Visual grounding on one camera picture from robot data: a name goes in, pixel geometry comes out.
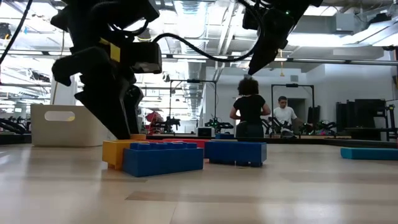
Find black gantry frame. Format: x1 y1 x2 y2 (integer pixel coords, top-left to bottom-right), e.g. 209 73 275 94
271 83 315 134
169 78 218 125

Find long ceiling light bar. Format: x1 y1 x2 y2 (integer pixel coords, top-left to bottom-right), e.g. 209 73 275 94
0 49 398 67

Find black hanging cable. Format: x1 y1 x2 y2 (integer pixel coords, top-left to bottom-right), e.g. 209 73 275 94
0 0 34 66

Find small white framed screen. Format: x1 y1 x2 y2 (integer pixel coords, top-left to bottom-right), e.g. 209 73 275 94
197 126 215 138

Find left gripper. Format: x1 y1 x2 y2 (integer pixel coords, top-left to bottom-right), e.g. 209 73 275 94
51 30 145 141

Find light blue rectangular block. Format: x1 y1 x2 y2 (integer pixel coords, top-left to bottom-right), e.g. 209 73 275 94
340 147 398 162

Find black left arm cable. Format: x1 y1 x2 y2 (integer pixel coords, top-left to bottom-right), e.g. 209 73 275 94
151 32 264 62

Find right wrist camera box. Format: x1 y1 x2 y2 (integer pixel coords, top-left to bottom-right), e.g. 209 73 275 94
241 6 266 31

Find black cabinet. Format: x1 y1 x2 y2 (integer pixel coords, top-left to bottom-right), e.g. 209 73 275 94
335 98 387 141

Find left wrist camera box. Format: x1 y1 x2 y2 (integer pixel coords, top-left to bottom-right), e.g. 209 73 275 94
129 41 164 75

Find yellow toy brick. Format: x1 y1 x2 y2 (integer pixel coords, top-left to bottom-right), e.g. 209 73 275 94
101 139 147 171

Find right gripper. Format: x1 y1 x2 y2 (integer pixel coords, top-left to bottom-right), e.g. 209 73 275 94
248 0 324 77

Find white plastic bin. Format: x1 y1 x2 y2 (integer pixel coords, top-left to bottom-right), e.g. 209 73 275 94
30 103 118 148

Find long blue toy brick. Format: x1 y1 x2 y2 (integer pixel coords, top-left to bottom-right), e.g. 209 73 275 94
122 142 205 179
204 141 268 168

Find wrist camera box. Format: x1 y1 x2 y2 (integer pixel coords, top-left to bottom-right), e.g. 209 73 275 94
241 6 266 31
129 41 164 75

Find silver ventilation duct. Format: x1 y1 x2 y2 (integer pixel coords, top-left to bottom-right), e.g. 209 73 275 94
173 0 208 80

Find black equipment stand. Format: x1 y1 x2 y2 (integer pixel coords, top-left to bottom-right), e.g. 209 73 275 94
385 104 398 141

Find white round column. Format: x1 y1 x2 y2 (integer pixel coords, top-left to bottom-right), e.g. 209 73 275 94
50 74 78 106

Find background robot green lights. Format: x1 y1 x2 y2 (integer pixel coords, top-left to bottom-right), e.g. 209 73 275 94
205 116 234 134

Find red background object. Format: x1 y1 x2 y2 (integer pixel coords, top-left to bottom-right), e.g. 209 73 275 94
145 111 165 131

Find person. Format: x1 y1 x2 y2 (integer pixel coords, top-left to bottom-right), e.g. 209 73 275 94
272 95 313 138
229 77 272 139

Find orange six-stud toy brick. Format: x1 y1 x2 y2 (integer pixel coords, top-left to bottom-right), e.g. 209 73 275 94
185 138 210 149

